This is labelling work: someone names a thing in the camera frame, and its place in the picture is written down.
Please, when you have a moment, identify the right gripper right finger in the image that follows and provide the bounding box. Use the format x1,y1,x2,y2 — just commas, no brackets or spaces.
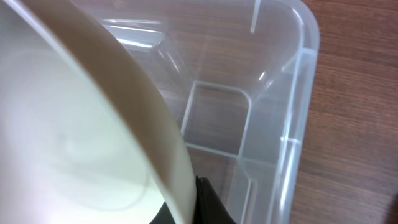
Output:
193,176,236,224

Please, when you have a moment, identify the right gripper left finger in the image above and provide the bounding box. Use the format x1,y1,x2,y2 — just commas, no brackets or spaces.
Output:
150,202,175,224

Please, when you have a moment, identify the cream bowl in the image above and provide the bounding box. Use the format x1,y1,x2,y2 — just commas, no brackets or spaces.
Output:
1,1,197,223

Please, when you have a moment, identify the clear plastic storage container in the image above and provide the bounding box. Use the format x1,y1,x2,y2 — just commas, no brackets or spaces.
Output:
77,0,320,223

